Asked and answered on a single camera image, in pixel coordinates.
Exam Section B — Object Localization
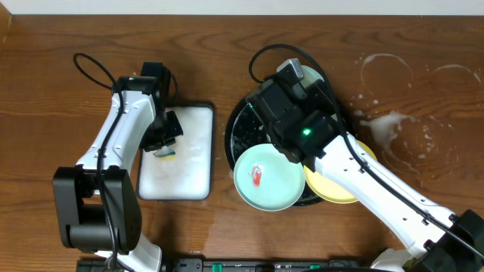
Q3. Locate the yellow blue sponge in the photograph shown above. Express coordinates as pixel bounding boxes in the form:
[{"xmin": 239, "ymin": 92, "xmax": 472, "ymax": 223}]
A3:
[{"xmin": 153, "ymin": 146, "xmax": 175, "ymax": 160}]

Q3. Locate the pale green plate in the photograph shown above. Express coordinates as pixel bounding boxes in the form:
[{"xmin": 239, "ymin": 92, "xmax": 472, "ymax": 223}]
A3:
[
  {"xmin": 301, "ymin": 65, "xmax": 324, "ymax": 88},
  {"xmin": 234, "ymin": 144, "xmax": 306, "ymax": 212}
]

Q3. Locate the yellow plate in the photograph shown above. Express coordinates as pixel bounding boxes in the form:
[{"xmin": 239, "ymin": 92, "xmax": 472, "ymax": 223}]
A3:
[{"xmin": 303, "ymin": 139, "xmax": 378, "ymax": 205}]

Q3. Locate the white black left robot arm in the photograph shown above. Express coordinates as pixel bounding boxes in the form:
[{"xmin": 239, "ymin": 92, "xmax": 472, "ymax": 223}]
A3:
[{"xmin": 53, "ymin": 74, "xmax": 183, "ymax": 271}]

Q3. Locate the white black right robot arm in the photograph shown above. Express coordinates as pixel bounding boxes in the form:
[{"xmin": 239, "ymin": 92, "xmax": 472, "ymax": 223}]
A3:
[{"xmin": 246, "ymin": 78, "xmax": 483, "ymax": 271}]

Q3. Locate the black round tray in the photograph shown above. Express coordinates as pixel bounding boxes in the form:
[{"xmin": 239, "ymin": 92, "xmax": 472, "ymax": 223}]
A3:
[{"xmin": 224, "ymin": 81, "xmax": 356, "ymax": 208}]

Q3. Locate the black rectangular foam tray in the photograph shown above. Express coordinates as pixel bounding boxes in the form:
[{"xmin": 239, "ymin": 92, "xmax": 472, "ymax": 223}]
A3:
[{"xmin": 137, "ymin": 104, "xmax": 214, "ymax": 201}]

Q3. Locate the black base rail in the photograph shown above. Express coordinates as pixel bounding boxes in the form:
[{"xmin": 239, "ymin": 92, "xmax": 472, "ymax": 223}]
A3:
[{"xmin": 160, "ymin": 258, "xmax": 375, "ymax": 272}]

